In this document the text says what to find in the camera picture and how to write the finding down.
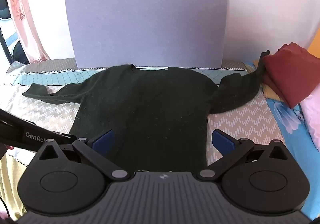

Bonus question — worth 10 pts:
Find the zigzag patterned bed sheet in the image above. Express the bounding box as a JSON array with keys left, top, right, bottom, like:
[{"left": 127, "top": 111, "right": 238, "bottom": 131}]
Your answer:
[{"left": 0, "top": 57, "right": 287, "bottom": 222}]

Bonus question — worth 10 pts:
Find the folded red-brown cloth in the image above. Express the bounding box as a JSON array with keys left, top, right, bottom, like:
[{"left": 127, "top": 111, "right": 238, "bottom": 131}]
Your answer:
[{"left": 260, "top": 42, "right": 320, "bottom": 109}]

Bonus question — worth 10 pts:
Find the pink floral curtain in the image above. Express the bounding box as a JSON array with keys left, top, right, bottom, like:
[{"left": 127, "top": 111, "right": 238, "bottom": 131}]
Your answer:
[{"left": 4, "top": 0, "right": 52, "bottom": 64}]

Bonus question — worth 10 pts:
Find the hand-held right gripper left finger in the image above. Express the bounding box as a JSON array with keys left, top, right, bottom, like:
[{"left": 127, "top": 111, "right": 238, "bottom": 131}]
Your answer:
[{"left": 37, "top": 130, "right": 128, "bottom": 181}]

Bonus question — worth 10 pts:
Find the dark green sweater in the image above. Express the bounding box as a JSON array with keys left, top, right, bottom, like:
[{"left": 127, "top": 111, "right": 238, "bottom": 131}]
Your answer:
[{"left": 22, "top": 50, "right": 271, "bottom": 172}]

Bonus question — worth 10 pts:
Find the orange board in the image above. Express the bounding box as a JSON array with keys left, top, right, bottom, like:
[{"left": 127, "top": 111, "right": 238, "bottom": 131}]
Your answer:
[{"left": 307, "top": 37, "right": 320, "bottom": 58}]

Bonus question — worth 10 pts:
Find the grey-blue foam board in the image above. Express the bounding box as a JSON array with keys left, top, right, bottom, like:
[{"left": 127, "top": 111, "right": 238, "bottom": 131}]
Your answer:
[{"left": 63, "top": 0, "right": 230, "bottom": 70}]

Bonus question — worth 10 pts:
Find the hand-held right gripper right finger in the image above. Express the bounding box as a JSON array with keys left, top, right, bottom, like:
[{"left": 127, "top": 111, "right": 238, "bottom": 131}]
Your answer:
[{"left": 196, "top": 128, "right": 292, "bottom": 181}]

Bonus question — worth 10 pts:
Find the pink cloth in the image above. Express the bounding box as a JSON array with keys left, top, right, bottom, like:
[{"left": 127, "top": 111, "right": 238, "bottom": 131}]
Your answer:
[{"left": 299, "top": 90, "right": 320, "bottom": 152}]

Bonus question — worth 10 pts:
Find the blue printed sheet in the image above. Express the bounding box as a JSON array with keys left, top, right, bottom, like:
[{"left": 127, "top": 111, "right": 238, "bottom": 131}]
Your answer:
[{"left": 244, "top": 63, "right": 320, "bottom": 221}]

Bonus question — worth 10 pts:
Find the black cable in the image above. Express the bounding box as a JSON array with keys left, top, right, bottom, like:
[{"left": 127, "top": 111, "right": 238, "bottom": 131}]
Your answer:
[{"left": 0, "top": 196, "right": 12, "bottom": 222}]

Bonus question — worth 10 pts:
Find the yellow cloth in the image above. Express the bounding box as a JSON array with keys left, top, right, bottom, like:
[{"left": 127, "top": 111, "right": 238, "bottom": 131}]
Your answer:
[{"left": 252, "top": 59, "right": 282, "bottom": 101}]

